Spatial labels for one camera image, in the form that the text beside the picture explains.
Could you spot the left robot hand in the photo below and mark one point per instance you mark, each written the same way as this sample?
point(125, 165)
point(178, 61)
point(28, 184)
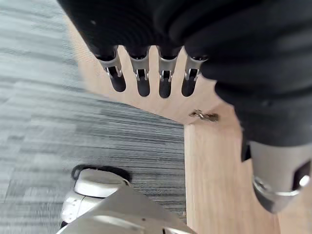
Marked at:
point(219, 36)

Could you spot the silver cabinet key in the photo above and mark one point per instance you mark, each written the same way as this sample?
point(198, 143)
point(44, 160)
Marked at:
point(205, 116)

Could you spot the light wooden cabinet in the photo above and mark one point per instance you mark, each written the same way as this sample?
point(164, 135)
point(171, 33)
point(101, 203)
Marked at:
point(214, 175)

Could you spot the silver robot leg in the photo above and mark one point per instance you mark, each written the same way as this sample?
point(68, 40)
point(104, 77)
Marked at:
point(114, 207)

